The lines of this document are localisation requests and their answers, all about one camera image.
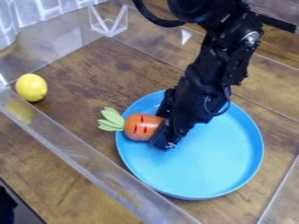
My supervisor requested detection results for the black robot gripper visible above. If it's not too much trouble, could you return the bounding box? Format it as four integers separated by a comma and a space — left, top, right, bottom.
150, 76, 230, 151

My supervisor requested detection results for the orange toy carrot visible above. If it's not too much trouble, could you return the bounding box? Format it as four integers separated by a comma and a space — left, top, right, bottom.
98, 107, 165, 142

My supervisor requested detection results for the blue round plastic tray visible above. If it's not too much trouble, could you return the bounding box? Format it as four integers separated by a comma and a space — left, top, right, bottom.
115, 89, 266, 201

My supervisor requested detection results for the clear acrylic front barrier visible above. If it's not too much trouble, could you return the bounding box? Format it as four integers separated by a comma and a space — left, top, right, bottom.
0, 84, 202, 224

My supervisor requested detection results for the clear acrylic barrier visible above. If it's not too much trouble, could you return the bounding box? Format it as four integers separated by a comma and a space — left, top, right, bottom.
0, 84, 202, 224
0, 5, 299, 123

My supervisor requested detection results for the yellow toy lemon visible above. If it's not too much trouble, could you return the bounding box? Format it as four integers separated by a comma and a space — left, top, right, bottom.
15, 73, 49, 102

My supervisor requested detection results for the clear acrylic back barrier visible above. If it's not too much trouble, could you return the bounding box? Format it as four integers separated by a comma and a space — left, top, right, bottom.
0, 5, 299, 123

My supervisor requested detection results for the black cable loop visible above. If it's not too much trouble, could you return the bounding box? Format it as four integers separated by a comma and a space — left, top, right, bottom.
131, 0, 234, 116

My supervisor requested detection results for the clear acrylic corner bracket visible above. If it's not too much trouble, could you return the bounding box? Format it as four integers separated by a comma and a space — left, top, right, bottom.
89, 5, 127, 38

